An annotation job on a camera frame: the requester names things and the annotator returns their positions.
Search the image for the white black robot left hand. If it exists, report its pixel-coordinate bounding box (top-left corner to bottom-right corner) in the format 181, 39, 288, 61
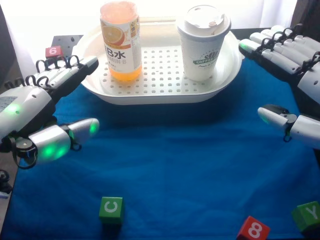
0, 55, 100, 169

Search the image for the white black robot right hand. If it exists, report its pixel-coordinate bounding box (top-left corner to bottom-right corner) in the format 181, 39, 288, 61
238, 23, 320, 151

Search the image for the white paper coffee cup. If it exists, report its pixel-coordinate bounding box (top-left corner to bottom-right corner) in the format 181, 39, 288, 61
176, 4, 232, 82

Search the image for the orange juice bottle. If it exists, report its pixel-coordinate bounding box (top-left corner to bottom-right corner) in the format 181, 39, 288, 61
99, 0, 143, 81

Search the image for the white perforated plastic tray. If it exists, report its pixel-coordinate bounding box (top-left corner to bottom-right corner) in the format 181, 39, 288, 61
72, 16, 245, 106

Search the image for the dark curtain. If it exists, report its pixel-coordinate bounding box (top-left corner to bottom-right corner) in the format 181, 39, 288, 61
291, 0, 320, 42
0, 3, 20, 87

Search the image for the red block number 6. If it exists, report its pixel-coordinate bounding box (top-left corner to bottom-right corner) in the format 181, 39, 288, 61
45, 46, 63, 60

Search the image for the black metal plate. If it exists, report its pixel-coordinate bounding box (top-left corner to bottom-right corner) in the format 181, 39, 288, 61
51, 34, 85, 60

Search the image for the green block letter C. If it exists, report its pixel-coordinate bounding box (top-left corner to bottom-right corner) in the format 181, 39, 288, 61
98, 196, 125, 226

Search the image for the blue table cloth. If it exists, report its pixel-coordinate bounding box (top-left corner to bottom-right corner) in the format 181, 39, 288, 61
0, 58, 320, 240

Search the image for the green block letter Y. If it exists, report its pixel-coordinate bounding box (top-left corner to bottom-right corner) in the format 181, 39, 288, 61
291, 201, 320, 235

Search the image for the red block number 8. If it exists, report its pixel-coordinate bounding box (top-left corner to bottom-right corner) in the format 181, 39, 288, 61
236, 215, 271, 240

